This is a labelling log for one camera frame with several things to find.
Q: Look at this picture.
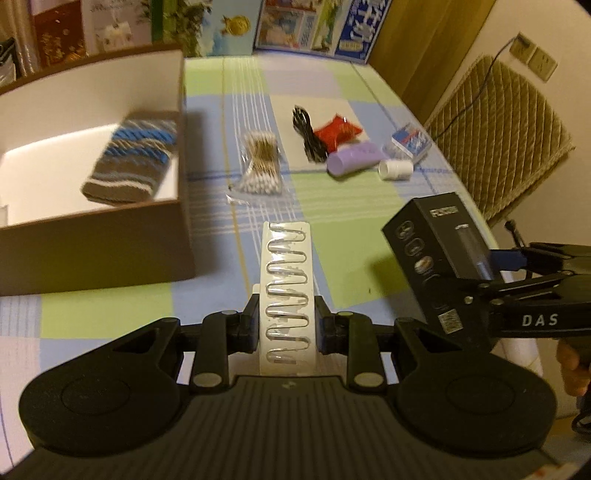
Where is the black coiled cable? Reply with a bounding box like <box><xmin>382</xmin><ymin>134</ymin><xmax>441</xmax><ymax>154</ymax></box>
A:
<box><xmin>291</xmin><ymin>105</ymin><xmax>331</xmax><ymax>163</ymax></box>

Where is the striped knitted pouch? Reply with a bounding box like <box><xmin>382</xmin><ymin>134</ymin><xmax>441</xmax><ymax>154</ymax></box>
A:
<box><xmin>81</xmin><ymin>117</ymin><xmax>180</xmax><ymax>206</ymax></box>

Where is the black power cable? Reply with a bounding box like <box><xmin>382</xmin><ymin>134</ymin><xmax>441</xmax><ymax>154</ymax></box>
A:
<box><xmin>431</xmin><ymin>38</ymin><xmax>520</xmax><ymax>139</ymax></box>

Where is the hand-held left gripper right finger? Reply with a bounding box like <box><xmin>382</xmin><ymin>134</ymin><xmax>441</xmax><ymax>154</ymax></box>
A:
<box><xmin>314</xmin><ymin>298</ymin><xmax>462</xmax><ymax>394</ymax></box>

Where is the white humidifier box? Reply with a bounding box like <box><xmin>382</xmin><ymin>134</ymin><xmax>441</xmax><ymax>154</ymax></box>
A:
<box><xmin>82</xmin><ymin>0</ymin><xmax>155</xmax><ymax>56</ymax></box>

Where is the person's right hand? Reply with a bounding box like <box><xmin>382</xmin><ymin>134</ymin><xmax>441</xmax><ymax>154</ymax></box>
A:
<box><xmin>556</xmin><ymin>339</ymin><xmax>591</xmax><ymax>398</ymax></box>

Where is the red packet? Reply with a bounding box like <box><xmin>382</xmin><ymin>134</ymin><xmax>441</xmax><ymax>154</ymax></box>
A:
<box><xmin>313</xmin><ymin>114</ymin><xmax>363</xmax><ymax>151</ymax></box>

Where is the brown wooden panel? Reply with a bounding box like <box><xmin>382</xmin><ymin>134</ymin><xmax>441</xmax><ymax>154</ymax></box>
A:
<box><xmin>368</xmin><ymin>0</ymin><xmax>498</xmax><ymax>121</ymax></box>

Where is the white card of metal hooks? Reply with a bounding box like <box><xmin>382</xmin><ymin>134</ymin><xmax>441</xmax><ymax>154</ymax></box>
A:
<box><xmin>257</xmin><ymin>220</ymin><xmax>317</xmax><ymax>377</ymax></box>

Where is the green milk carton box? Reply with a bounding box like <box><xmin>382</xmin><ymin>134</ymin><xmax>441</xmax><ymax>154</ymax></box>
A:
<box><xmin>152</xmin><ymin>0</ymin><xmax>262</xmax><ymax>58</ymax></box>

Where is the black white paper bag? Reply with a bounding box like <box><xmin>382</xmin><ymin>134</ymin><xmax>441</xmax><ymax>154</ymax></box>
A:
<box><xmin>0</xmin><ymin>37</ymin><xmax>21</xmax><ymax>88</ymax></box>

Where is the beige curtain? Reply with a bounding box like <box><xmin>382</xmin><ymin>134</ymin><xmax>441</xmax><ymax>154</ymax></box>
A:
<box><xmin>0</xmin><ymin>0</ymin><xmax>35</xmax><ymax>51</ymax></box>

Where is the bag of cotton swabs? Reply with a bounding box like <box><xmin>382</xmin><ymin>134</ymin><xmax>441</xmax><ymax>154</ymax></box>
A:
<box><xmin>226</xmin><ymin>130</ymin><xmax>296</xmax><ymax>206</ymax></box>

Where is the quilted beige chair cushion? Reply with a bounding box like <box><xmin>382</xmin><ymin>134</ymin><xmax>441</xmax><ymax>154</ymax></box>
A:
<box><xmin>422</xmin><ymin>54</ymin><xmax>575</xmax><ymax>227</ymax></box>

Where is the brown cardboard box white inside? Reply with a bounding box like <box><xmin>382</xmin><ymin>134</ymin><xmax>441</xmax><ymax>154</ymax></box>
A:
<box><xmin>0</xmin><ymin>42</ymin><xmax>197</xmax><ymax>296</ymax></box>

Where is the blue floss picks box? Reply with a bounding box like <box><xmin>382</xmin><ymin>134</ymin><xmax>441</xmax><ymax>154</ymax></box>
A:
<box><xmin>382</xmin><ymin>124</ymin><xmax>433</xmax><ymax>162</ymax></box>

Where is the purple tube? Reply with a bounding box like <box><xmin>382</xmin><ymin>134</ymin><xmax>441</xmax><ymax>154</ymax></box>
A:
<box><xmin>326</xmin><ymin>141</ymin><xmax>382</xmax><ymax>177</ymax></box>

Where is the wall socket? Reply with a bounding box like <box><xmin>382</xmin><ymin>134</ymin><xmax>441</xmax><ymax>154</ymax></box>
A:
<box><xmin>510</xmin><ymin>32</ymin><xmax>537</xmax><ymax>62</ymax></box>
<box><xmin>529</xmin><ymin>46</ymin><xmax>559</xmax><ymax>83</ymax></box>

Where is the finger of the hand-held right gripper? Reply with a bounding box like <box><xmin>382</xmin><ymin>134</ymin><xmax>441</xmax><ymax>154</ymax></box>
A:
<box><xmin>487</xmin><ymin>242</ymin><xmax>591</xmax><ymax>277</ymax></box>
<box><xmin>431</xmin><ymin>271</ymin><xmax>591</xmax><ymax>320</ymax></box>

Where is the black product box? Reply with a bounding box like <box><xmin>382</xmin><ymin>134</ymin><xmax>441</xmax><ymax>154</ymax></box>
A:
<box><xmin>381</xmin><ymin>192</ymin><xmax>504</xmax><ymax>354</ymax></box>

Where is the colourful picture box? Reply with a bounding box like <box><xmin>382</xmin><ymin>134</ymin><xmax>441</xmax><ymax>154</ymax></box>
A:
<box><xmin>253</xmin><ymin>0</ymin><xmax>393</xmax><ymax>64</ymax></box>

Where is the red gold-print box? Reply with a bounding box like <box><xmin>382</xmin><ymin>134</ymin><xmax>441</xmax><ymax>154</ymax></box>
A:
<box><xmin>31</xmin><ymin>9</ymin><xmax>88</xmax><ymax>70</ymax></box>

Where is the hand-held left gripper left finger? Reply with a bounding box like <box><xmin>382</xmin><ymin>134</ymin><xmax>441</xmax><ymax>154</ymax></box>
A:
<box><xmin>111</xmin><ymin>293</ymin><xmax>262</xmax><ymax>394</ymax></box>

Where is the small white bottle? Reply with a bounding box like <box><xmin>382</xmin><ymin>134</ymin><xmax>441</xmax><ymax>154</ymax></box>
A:
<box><xmin>378</xmin><ymin>159</ymin><xmax>413</xmax><ymax>182</ymax></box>

